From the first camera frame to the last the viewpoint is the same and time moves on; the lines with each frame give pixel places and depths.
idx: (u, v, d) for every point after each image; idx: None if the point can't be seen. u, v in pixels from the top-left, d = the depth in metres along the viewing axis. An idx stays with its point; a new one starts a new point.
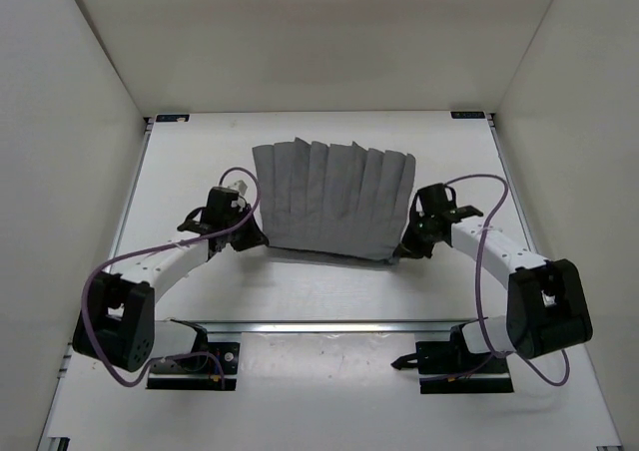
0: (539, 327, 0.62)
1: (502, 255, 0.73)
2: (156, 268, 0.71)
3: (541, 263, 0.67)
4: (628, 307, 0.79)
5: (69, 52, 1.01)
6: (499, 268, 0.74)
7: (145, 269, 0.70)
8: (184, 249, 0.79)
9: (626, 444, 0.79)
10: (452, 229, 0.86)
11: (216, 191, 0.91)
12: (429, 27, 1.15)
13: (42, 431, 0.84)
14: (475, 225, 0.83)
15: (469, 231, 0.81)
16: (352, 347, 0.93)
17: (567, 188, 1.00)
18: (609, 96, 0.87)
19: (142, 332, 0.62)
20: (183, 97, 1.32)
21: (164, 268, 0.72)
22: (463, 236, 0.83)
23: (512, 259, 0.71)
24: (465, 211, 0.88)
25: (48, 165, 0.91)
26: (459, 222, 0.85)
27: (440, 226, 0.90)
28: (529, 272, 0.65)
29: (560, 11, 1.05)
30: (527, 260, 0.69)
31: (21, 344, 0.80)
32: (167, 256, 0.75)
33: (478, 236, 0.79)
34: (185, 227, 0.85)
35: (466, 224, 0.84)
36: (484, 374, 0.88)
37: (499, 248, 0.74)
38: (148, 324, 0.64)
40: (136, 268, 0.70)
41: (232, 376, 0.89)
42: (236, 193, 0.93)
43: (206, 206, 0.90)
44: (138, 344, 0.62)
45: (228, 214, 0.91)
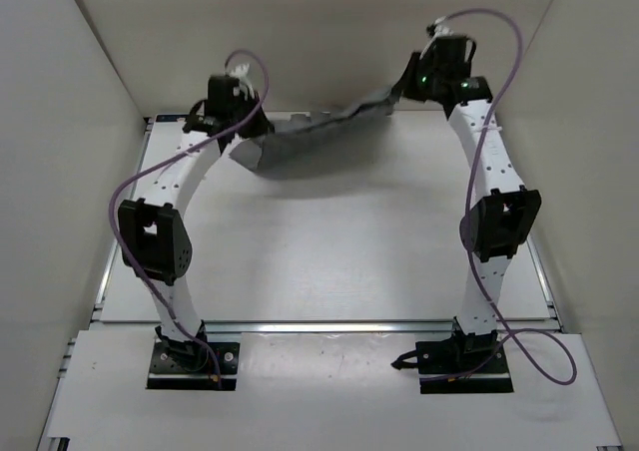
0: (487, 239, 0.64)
1: (486, 169, 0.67)
2: (174, 187, 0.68)
3: (516, 191, 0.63)
4: (627, 307, 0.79)
5: (68, 51, 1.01)
6: (479, 183, 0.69)
7: (165, 191, 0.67)
8: (196, 156, 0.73)
9: (626, 444, 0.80)
10: (454, 112, 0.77)
11: (213, 80, 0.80)
12: (430, 27, 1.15)
13: (42, 431, 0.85)
14: (481, 113, 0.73)
15: (469, 125, 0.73)
16: (353, 347, 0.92)
17: (566, 187, 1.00)
18: (609, 95, 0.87)
19: (179, 241, 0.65)
20: (182, 96, 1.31)
21: (182, 183, 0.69)
22: (463, 124, 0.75)
23: (494, 177, 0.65)
24: (476, 84, 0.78)
25: (48, 166, 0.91)
26: (466, 105, 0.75)
27: (445, 95, 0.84)
28: (497, 199, 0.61)
29: (560, 11, 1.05)
30: (504, 183, 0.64)
31: (21, 344, 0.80)
32: (181, 168, 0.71)
33: (478, 134, 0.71)
34: (191, 128, 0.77)
35: (473, 109, 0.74)
36: (484, 374, 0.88)
37: (486, 159, 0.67)
38: (183, 236, 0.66)
40: (154, 190, 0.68)
41: (232, 376, 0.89)
42: (235, 79, 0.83)
43: (207, 100, 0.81)
44: (180, 251, 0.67)
45: (231, 104, 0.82)
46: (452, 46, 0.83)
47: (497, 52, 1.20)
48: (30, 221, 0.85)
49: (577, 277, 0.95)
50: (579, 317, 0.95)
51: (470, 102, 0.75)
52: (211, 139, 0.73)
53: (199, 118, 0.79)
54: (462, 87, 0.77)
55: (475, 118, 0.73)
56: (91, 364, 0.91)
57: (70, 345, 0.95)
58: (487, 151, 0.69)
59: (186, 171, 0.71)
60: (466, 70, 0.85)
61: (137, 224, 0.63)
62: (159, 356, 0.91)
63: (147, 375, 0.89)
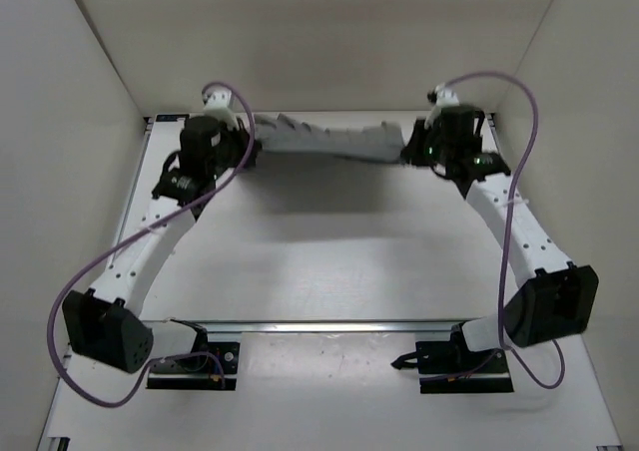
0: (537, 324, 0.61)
1: (524, 245, 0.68)
2: (130, 272, 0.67)
3: (565, 266, 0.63)
4: (626, 309, 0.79)
5: (68, 51, 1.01)
6: (517, 263, 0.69)
7: (120, 278, 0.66)
8: (160, 232, 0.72)
9: (626, 444, 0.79)
10: (472, 188, 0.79)
11: (187, 130, 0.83)
12: (430, 27, 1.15)
13: (42, 431, 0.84)
14: (500, 190, 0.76)
15: (493, 200, 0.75)
16: (352, 347, 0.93)
17: (567, 189, 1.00)
18: (609, 97, 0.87)
19: (133, 341, 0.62)
20: (183, 96, 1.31)
21: (140, 267, 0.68)
22: (485, 202, 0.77)
23: (534, 254, 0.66)
24: (492, 162, 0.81)
25: (48, 166, 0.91)
26: (483, 183, 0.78)
27: (459, 176, 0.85)
28: (548, 280, 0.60)
29: (560, 12, 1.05)
30: (549, 261, 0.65)
31: (22, 345, 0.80)
32: (141, 249, 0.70)
33: (503, 211, 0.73)
34: (161, 193, 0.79)
35: (490, 187, 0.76)
36: (484, 374, 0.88)
37: (521, 236, 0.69)
38: (137, 334, 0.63)
40: (108, 276, 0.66)
41: (232, 376, 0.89)
42: (211, 129, 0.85)
43: (182, 151, 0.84)
44: (136, 348, 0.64)
45: (207, 157, 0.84)
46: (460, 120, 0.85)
47: (497, 53, 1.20)
48: (31, 221, 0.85)
49: None
50: None
51: (487, 178, 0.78)
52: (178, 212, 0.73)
53: (173, 179, 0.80)
54: (477, 164, 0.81)
55: (497, 194, 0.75)
56: (91, 364, 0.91)
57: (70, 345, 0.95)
58: (518, 227, 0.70)
59: (143, 254, 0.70)
60: (474, 146, 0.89)
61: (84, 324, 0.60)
62: None
63: (147, 376, 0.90)
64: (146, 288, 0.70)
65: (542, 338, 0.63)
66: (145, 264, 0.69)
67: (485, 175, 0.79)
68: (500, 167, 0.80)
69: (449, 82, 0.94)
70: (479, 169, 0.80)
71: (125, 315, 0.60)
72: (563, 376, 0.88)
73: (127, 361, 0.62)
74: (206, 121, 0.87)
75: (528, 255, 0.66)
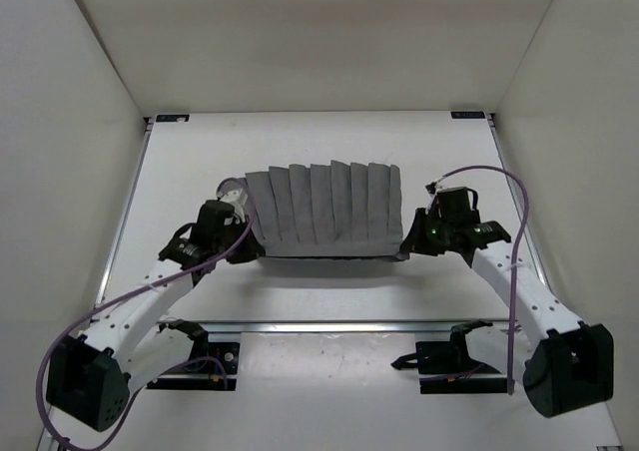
0: (560, 388, 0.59)
1: (532, 307, 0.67)
2: (124, 325, 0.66)
3: (575, 326, 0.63)
4: (627, 309, 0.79)
5: (68, 52, 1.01)
6: (527, 325, 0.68)
7: (113, 330, 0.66)
8: (161, 290, 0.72)
9: (626, 444, 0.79)
10: (475, 255, 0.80)
11: (205, 208, 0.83)
12: (430, 27, 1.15)
13: (43, 431, 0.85)
14: (503, 255, 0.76)
15: (496, 264, 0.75)
16: (353, 347, 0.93)
17: (567, 189, 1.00)
18: (609, 97, 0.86)
19: (109, 396, 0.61)
20: (182, 96, 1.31)
21: (134, 323, 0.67)
22: (489, 267, 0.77)
23: (544, 315, 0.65)
24: (492, 231, 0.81)
25: (48, 166, 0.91)
26: (485, 248, 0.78)
27: (462, 244, 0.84)
28: (561, 337, 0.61)
29: (560, 11, 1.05)
30: (558, 322, 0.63)
31: (21, 344, 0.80)
32: (140, 304, 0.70)
33: (508, 273, 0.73)
34: (167, 255, 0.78)
35: (493, 252, 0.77)
36: (484, 374, 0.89)
37: (529, 298, 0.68)
38: (115, 390, 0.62)
40: (102, 327, 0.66)
41: (232, 376, 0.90)
42: (229, 209, 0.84)
43: (196, 225, 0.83)
44: (108, 406, 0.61)
45: (218, 231, 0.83)
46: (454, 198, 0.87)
47: (496, 53, 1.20)
48: (31, 221, 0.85)
49: (577, 278, 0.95)
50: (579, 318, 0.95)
51: (489, 245, 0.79)
52: (182, 273, 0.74)
53: (180, 243, 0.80)
54: (478, 231, 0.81)
55: (501, 257, 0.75)
56: None
57: None
58: (525, 289, 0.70)
59: (139, 310, 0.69)
60: (473, 219, 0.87)
61: (69, 367, 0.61)
62: None
63: None
64: (135, 344, 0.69)
65: (568, 407, 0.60)
66: (140, 321, 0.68)
67: (486, 241, 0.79)
68: (500, 233, 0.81)
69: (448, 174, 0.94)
70: (481, 237, 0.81)
71: (108, 366, 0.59)
72: None
73: (98, 418, 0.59)
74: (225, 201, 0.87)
75: (538, 317, 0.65)
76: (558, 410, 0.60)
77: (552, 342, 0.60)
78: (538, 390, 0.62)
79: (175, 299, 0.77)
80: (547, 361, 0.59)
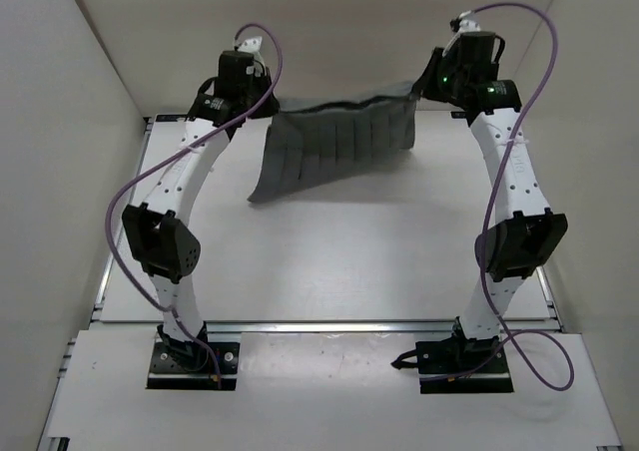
0: (507, 257, 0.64)
1: (510, 187, 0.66)
2: (178, 189, 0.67)
3: (542, 213, 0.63)
4: (627, 308, 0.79)
5: (68, 51, 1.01)
6: (500, 200, 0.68)
7: (169, 194, 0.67)
8: (200, 151, 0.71)
9: (626, 444, 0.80)
10: (477, 120, 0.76)
11: (226, 56, 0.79)
12: (430, 27, 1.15)
13: (43, 431, 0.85)
14: (504, 125, 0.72)
15: (494, 136, 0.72)
16: (353, 347, 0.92)
17: (567, 188, 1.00)
18: (609, 96, 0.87)
19: (185, 248, 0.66)
20: (182, 96, 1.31)
21: (185, 184, 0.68)
22: (487, 135, 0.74)
23: (516, 198, 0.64)
24: (504, 92, 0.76)
25: (48, 165, 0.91)
26: (490, 114, 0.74)
27: (470, 101, 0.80)
28: (523, 222, 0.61)
29: (560, 12, 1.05)
30: (528, 207, 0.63)
31: (22, 343, 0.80)
32: (185, 169, 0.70)
33: (501, 150, 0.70)
34: (196, 114, 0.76)
35: (496, 122, 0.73)
36: (484, 374, 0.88)
37: (509, 178, 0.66)
38: (188, 236, 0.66)
40: (158, 193, 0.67)
41: (231, 376, 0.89)
42: (250, 58, 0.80)
43: (219, 76, 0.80)
44: (186, 254, 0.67)
45: (242, 83, 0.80)
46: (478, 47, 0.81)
47: None
48: (32, 220, 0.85)
49: (578, 277, 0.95)
50: (580, 317, 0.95)
51: (495, 111, 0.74)
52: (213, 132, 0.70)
53: (207, 98, 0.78)
54: (489, 91, 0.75)
55: (500, 129, 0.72)
56: (91, 364, 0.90)
57: (70, 345, 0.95)
58: (512, 169, 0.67)
59: (189, 170, 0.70)
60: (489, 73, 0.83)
61: (142, 230, 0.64)
62: (159, 356, 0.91)
63: (147, 375, 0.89)
64: (191, 204, 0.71)
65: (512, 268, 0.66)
66: (190, 182, 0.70)
67: (493, 107, 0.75)
68: (512, 94, 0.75)
69: (475, 11, 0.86)
70: (491, 100, 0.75)
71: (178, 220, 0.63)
72: (568, 383, 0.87)
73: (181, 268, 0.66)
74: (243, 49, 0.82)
75: (510, 197, 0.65)
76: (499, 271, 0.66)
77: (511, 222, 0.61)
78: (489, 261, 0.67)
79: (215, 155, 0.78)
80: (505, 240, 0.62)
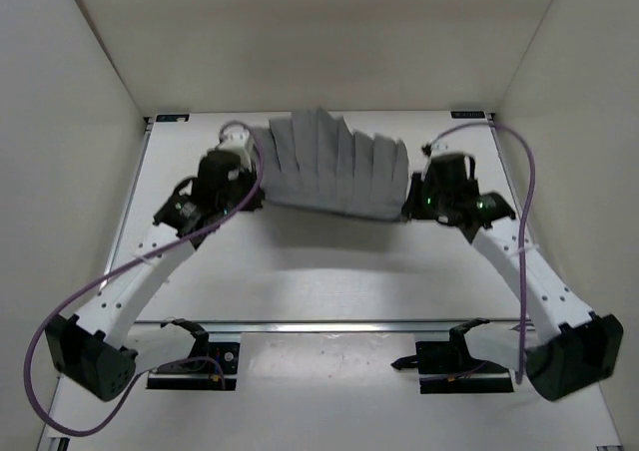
0: (562, 378, 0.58)
1: (542, 298, 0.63)
2: (116, 304, 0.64)
3: (586, 319, 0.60)
4: (627, 308, 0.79)
5: (68, 51, 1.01)
6: (535, 314, 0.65)
7: (105, 309, 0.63)
8: (152, 262, 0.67)
9: (626, 444, 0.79)
10: (477, 236, 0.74)
11: (206, 162, 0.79)
12: (430, 26, 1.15)
13: (42, 431, 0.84)
14: (509, 235, 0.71)
15: (503, 246, 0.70)
16: (352, 347, 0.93)
17: (566, 189, 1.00)
18: (610, 95, 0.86)
19: (110, 373, 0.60)
20: (182, 96, 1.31)
21: (126, 299, 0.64)
22: (494, 248, 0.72)
23: (555, 309, 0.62)
24: (496, 207, 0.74)
25: (48, 164, 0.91)
26: (489, 228, 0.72)
27: (463, 220, 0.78)
28: (574, 336, 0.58)
29: (560, 11, 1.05)
30: (571, 315, 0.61)
31: (21, 343, 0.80)
32: (132, 279, 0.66)
33: (515, 259, 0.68)
34: (162, 219, 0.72)
35: (498, 233, 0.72)
36: (483, 374, 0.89)
37: (538, 287, 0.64)
38: (117, 361, 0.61)
40: (94, 306, 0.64)
41: (232, 376, 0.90)
42: (232, 164, 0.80)
43: (197, 180, 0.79)
44: (113, 378, 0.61)
45: (221, 190, 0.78)
46: (450, 168, 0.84)
47: (496, 53, 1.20)
48: (31, 219, 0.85)
49: (578, 277, 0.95)
50: None
51: (494, 224, 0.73)
52: (173, 243, 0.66)
53: (178, 205, 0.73)
54: (479, 207, 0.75)
55: (507, 239, 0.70)
56: None
57: None
58: (534, 275, 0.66)
59: (133, 283, 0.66)
60: (473, 189, 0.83)
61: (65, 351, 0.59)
62: None
63: (147, 376, 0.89)
64: (136, 317, 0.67)
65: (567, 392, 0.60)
66: (133, 297, 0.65)
67: (490, 220, 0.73)
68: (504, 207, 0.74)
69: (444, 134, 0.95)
70: (484, 216, 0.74)
71: (102, 346, 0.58)
72: None
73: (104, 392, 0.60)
74: (226, 155, 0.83)
75: (550, 311, 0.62)
76: (562, 395, 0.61)
77: (563, 342, 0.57)
78: (538, 375, 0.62)
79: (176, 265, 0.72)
80: (560, 363, 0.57)
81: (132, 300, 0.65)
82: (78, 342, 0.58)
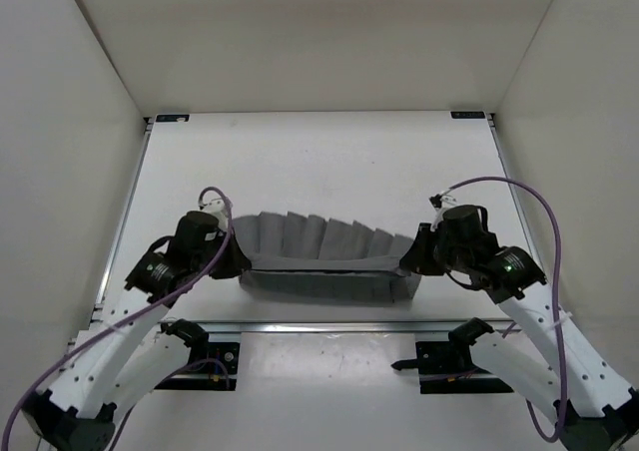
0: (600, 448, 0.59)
1: (583, 376, 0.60)
2: (89, 377, 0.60)
3: (627, 398, 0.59)
4: (627, 308, 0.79)
5: (68, 51, 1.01)
6: (570, 390, 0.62)
7: (77, 383, 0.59)
8: (126, 330, 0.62)
9: (626, 444, 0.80)
10: (507, 303, 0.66)
11: (188, 219, 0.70)
12: (430, 27, 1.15)
13: None
14: (542, 303, 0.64)
15: (537, 319, 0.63)
16: (352, 347, 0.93)
17: (566, 189, 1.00)
18: (610, 97, 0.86)
19: (88, 439, 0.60)
20: (182, 96, 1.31)
21: (99, 374, 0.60)
22: (526, 317, 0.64)
23: (597, 388, 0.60)
24: (522, 264, 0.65)
25: (48, 165, 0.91)
26: (522, 298, 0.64)
27: (485, 282, 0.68)
28: (620, 418, 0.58)
29: (560, 12, 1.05)
30: (612, 394, 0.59)
31: (22, 345, 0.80)
32: (103, 350, 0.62)
33: (553, 334, 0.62)
34: (135, 280, 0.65)
35: (531, 303, 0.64)
36: (482, 374, 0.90)
37: (579, 366, 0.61)
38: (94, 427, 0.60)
40: (66, 378, 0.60)
41: (232, 376, 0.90)
42: (214, 224, 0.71)
43: (175, 238, 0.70)
44: (90, 442, 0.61)
45: (199, 249, 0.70)
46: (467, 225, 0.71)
47: (496, 53, 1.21)
48: (31, 220, 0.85)
49: (578, 278, 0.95)
50: (579, 318, 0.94)
51: (526, 291, 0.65)
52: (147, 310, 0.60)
53: (152, 263, 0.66)
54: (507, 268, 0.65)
55: (542, 311, 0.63)
56: None
57: (70, 345, 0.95)
58: (572, 352, 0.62)
59: (106, 353, 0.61)
60: (493, 243, 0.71)
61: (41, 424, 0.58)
62: None
63: None
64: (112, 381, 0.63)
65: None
66: (107, 368, 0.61)
67: (522, 286, 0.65)
68: (531, 266, 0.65)
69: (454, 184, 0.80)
70: (513, 280, 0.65)
71: (76, 425, 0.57)
72: None
73: None
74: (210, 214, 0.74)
75: (592, 390, 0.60)
76: None
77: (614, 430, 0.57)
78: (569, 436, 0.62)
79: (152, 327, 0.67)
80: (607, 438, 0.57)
81: (106, 372, 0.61)
82: (50, 420, 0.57)
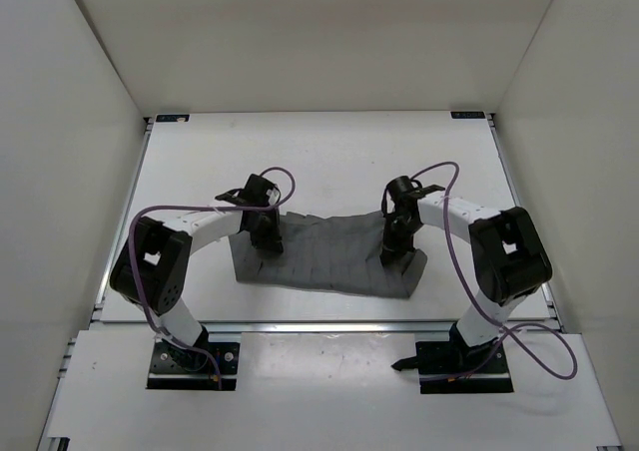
0: (501, 268, 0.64)
1: (463, 214, 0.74)
2: (195, 224, 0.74)
3: (497, 214, 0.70)
4: (627, 308, 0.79)
5: (68, 51, 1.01)
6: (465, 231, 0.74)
7: (185, 223, 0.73)
8: (222, 214, 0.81)
9: (626, 444, 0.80)
10: (418, 207, 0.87)
11: (255, 176, 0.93)
12: (429, 27, 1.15)
13: (42, 431, 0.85)
14: (438, 196, 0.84)
15: (432, 203, 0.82)
16: (353, 347, 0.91)
17: (567, 189, 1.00)
18: (609, 96, 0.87)
19: (173, 277, 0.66)
20: (182, 96, 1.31)
21: (202, 225, 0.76)
22: (429, 209, 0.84)
23: (472, 215, 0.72)
24: (429, 189, 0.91)
25: (47, 166, 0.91)
26: (423, 198, 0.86)
27: (410, 208, 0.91)
28: (486, 223, 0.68)
29: (561, 12, 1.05)
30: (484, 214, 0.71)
31: (21, 344, 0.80)
32: (206, 215, 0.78)
33: (440, 205, 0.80)
34: (221, 198, 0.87)
35: (430, 197, 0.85)
36: (484, 374, 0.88)
37: (459, 210, 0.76)
38: (180, 271, 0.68)
40: (176, 221, 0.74)
41: (231, 376, 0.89)
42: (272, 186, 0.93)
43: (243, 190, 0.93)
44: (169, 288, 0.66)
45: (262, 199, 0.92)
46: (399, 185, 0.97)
47: (496, 53, 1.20)
48: (31, 222, 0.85)
49: (577, 278, 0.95)
50: (579, 318, 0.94)
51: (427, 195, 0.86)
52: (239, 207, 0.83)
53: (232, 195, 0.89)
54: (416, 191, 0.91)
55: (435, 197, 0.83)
56: (91, 364, 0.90)
57: (70, 345, 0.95)
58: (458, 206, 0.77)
59: (208, 218, 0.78)
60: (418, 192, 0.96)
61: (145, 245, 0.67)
62: (159, 355, 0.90)
63: (147, 375, 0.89)
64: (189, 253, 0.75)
65: (517, 286, 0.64)
66: (205, 227, 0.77)
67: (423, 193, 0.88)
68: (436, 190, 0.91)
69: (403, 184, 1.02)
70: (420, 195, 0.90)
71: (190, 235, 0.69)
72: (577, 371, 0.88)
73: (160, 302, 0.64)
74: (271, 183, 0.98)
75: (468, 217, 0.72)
76: (509, 292, 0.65)
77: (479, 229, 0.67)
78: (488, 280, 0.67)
79: (223, 232, 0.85)
80: (481, 245, 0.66)
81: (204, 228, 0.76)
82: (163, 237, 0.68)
